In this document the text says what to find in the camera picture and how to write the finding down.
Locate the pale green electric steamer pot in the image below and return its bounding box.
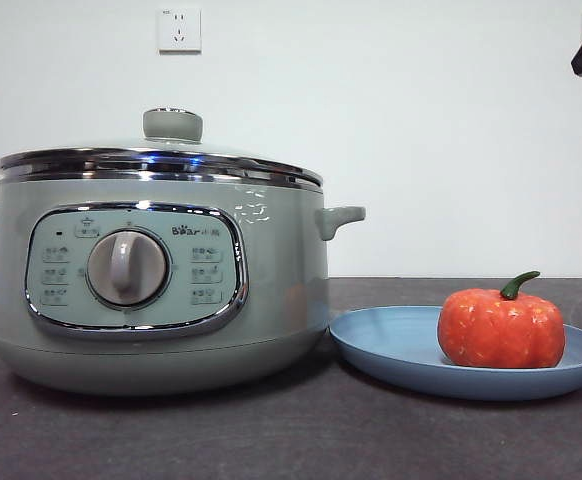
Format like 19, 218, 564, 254
0, 172, 367, 398

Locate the orange pumpkin with green stem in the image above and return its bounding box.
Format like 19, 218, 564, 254
437, 270, 567, 371

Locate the blue round plate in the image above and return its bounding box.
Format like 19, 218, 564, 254
328, 305, 582, 402

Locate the glass lid with green knob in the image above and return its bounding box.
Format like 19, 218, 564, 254
0, 106, 324, 184

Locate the white wall socket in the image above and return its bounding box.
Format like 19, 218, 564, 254
158, 6, 203, 54

